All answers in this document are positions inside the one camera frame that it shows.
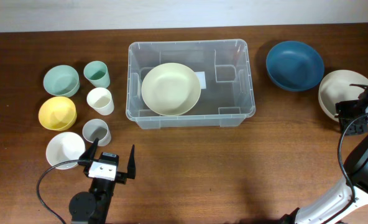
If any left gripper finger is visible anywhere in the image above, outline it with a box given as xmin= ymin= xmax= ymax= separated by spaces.
xmin=78 ymin=138 xmax=99 ymax=166
xmin=127 ymin=144 xmax=136 ymax=179

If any beige bowl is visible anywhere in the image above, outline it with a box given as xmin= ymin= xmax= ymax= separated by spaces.
xmin=318 ymin=70 xmax=368 ymax=122

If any dark blue bowl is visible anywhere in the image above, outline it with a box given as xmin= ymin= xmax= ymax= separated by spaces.
xmin=265 ymin=40 xmax=324 ymax=91

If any cream bowl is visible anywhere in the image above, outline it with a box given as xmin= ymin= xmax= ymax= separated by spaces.
xmin=141 ymin=63 xmax=201 ymax=116

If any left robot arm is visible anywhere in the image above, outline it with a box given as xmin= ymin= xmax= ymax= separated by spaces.
xmin=69 ymin=139 xmax=136 ymax=223

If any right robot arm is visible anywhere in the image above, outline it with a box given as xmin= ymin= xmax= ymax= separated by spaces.
xmin=278 ymin=84 xmax=368 ymax=224

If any white small bowl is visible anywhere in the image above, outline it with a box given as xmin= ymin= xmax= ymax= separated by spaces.
xmin=46 ymin=132 xmax=85 ymax=166

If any grey cup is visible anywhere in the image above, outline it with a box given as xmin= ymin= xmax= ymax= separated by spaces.
xmin=82 ymin=119 xmax=112 ymax=146

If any yellow small bowl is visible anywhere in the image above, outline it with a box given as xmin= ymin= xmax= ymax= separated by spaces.
xmin=38 ymin=96 xmax=77 ymax=131

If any cream white cup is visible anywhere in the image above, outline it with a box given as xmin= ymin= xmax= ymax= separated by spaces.
xmin=86 ymin=87 xmax=114 ymax=116

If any mint green small bowl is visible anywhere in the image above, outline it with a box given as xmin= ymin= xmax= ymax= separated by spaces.
xmin=43 ymin=65 xmax=80 ymax=97

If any mint green cup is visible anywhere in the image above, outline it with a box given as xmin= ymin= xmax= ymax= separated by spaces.
xmin=83 ymin=61 xmax=110 ymax=88

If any clear plastic storage bin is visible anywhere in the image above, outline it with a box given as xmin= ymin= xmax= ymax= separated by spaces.
xmin=126 ymin=39 xmax=255 ymax=129

